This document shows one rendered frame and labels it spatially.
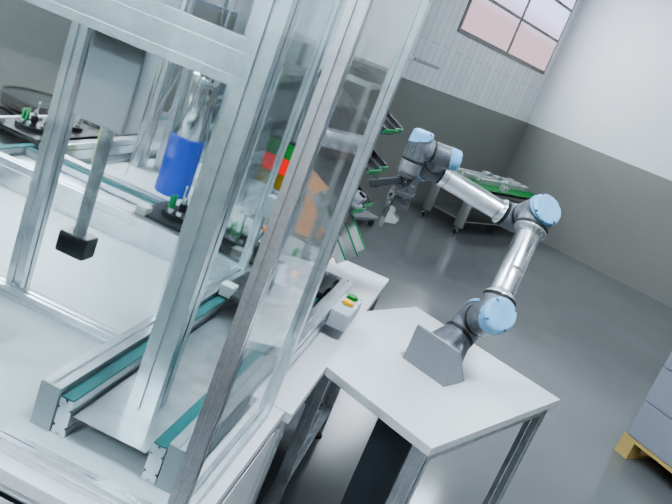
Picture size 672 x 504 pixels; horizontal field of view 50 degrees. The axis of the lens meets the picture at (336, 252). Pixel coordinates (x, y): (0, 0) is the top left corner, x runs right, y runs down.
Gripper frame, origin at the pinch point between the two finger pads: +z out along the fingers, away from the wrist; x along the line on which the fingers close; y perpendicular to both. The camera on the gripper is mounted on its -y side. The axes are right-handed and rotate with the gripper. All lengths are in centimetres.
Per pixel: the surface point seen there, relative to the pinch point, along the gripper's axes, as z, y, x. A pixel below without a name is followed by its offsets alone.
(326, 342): 37.2, 1.3, -27.9
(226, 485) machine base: 37, 4, -118
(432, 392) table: 37, 39, -28
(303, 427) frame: 81, 3, -7
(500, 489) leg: 79, 79, 12
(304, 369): 37, 1, -53
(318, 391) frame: 65, 3, -7
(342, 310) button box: 27.2, 1.5, -21.3
